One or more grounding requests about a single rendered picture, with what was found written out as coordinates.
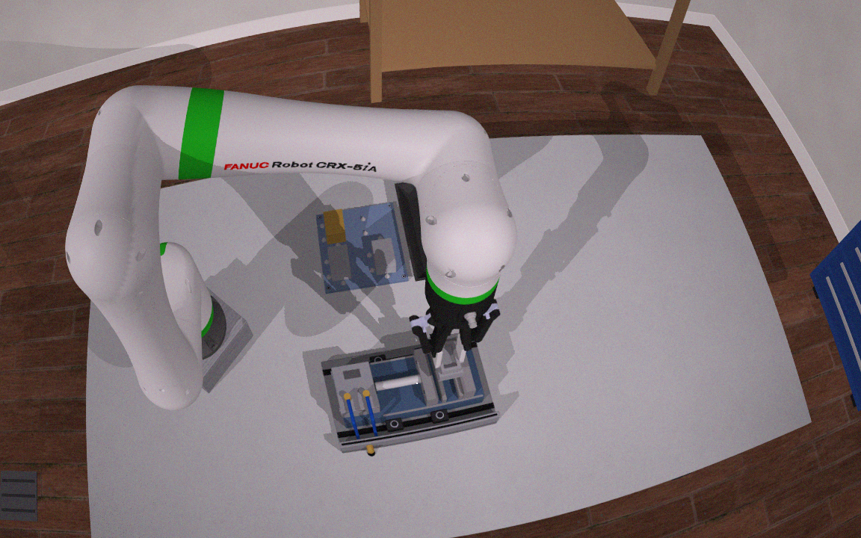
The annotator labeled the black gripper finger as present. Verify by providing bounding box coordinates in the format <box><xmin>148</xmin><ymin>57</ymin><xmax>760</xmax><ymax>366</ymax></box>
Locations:
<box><xmin>456</xmin><ymin>299</ymin><xmax>500</xmax><ymax>363</ymax></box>
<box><xmin>409</xmin><ymin>314</ymin><xmax>453</xmax><ymax>368</ymax></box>

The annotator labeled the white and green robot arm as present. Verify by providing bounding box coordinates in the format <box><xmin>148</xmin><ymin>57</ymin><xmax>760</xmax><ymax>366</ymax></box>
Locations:
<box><xmin>65</xmin><ymin>85</ymin><xmax>517</xmax><ymax>410</ymax></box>

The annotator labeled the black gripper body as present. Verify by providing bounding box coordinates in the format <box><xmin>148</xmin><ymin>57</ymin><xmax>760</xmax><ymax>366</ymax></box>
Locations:
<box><xmin>426</xmin><ymin>307</ymin><xmax>469</xmax><ymax>330</ymax></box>

